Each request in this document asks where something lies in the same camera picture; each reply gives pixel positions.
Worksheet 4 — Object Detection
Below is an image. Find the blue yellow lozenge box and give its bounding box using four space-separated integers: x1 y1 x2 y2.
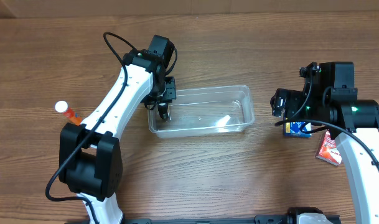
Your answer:
283 122 312 138

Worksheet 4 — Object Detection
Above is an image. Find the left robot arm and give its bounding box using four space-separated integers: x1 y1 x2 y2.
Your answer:
45 35 177 223

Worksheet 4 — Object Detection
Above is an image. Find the orange bottle white cap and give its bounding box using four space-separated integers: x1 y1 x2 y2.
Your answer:
55 100 83 126

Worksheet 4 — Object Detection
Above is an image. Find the black bottle white cap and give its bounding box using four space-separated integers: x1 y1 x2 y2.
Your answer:
157 103 170 121

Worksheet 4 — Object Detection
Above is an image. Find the clear plastic container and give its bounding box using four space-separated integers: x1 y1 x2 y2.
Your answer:
148 85 255 138

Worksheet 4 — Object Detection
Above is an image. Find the red white small box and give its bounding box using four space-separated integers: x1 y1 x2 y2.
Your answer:
316 130 342 166

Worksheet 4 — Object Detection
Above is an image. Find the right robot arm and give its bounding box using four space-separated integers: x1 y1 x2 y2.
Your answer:
270 62 379 223

